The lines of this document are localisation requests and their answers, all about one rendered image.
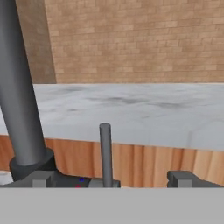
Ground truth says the dark grey sink faucet spout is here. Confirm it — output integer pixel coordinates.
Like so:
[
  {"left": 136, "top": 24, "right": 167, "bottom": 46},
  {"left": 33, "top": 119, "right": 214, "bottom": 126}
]
[{"left": 0, "top": 0, "right": 95, "bottom": 188}]

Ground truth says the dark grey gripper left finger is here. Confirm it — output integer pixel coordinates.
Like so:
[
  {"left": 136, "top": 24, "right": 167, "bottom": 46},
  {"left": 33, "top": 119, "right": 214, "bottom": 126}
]
[{"left": 2, "top": 170, "right": 57, "bottom": 188}]

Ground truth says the wooden counter front panel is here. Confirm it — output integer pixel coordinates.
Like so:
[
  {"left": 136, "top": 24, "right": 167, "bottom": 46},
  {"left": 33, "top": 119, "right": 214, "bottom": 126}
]
[{"left": 0, "top": 134, "right": 224, "bottom": 188}]

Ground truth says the dark grey faucet handle lever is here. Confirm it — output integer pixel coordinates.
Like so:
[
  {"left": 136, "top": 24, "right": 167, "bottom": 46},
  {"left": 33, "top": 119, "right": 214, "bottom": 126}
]
[{"left": 87, "top": 122, "right": 122, "bottom": 188}]

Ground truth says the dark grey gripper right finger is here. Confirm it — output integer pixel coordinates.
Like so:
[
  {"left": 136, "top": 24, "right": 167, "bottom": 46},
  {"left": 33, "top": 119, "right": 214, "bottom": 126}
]
[{"left": 166, "top": 170, "right": 224, "bottom": 188}]

